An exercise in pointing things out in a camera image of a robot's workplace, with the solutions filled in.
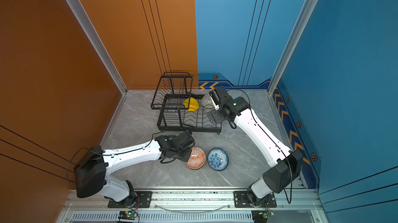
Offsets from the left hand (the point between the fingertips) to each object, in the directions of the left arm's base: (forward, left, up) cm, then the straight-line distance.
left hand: (189, 153), depth 82 cm
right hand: (+14, -15, +17) cm, 27 cm away
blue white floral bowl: (-2, -15, -3) cm, 16 cm away
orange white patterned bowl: (-1, -4, -3) cm, 5 cm away
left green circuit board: (-26, +27, -8) cm, 39 cm away
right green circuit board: (-26, -34, -7) cm, 44 cm away
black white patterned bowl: (+39, -9, -2) cm, 40 cm away
